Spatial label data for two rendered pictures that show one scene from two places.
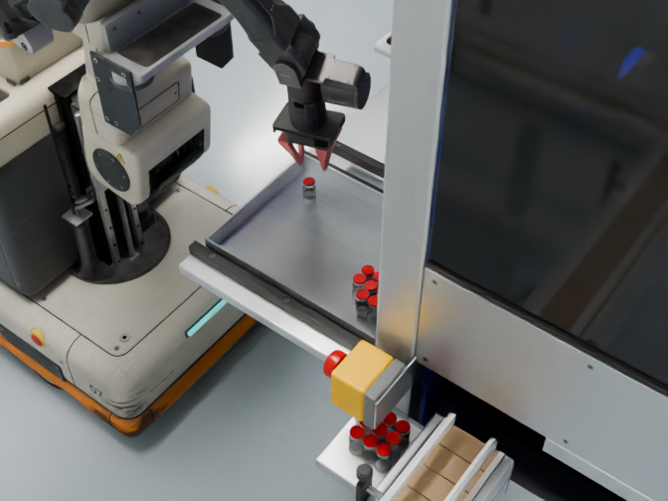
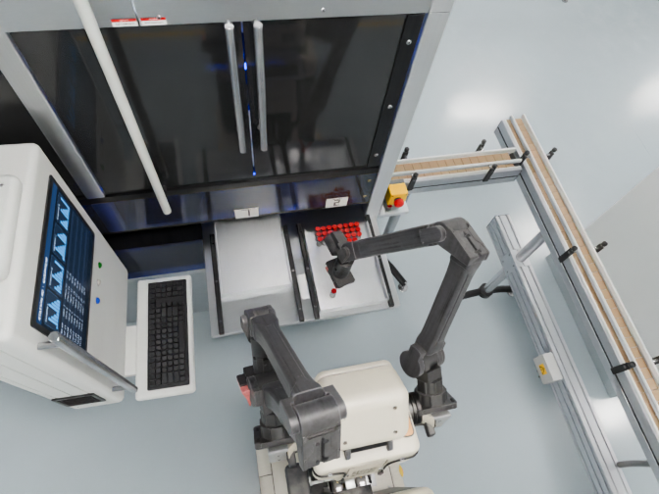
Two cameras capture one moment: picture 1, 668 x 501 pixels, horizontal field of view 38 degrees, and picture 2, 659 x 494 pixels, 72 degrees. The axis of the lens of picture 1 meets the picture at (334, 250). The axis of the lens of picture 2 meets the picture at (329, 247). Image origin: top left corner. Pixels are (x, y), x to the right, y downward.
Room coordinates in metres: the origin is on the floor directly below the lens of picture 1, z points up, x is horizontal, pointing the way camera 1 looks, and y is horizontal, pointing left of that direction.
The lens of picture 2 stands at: (1.78, 0.34, 2.47)
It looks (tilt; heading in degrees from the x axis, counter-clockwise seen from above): 62 degrees down; 211
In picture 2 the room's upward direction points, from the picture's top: 12 degrees clockwise
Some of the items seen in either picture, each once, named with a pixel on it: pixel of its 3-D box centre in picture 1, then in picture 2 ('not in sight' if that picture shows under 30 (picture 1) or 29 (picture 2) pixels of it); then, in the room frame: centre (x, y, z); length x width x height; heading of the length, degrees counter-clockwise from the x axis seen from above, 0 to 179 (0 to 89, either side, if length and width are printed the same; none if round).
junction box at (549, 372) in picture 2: not in sight; (547, 368); (0.65, 0.91, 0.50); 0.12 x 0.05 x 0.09; 53
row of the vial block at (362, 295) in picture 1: (391, 272); (338, 238); (1.01, -0.09, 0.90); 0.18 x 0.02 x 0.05; 143
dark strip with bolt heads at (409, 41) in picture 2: not in sight; (382, 130); (0.87, -0.11, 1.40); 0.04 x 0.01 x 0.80; 143
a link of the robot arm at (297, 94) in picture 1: (308, 80); (343, 260); (1.18, 0.04, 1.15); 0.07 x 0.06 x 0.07; 68
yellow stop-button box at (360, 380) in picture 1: (366, 383); (395, 192); (0.74, -0.04, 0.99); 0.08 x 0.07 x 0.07; 53
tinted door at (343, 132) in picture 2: not in sight; (326, 108); (1.01, -0.23, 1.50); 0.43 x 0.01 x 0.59; 143
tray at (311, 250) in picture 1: (336, 245); (344, 265); (1.08, 0.00, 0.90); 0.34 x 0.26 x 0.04; 53
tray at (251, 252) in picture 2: not in sight; (251, 249); (1.28, -0.30, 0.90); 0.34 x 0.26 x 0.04; 53
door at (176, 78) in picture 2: not in sight; (161, 122); (1.37, -0.50, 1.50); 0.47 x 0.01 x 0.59; 143
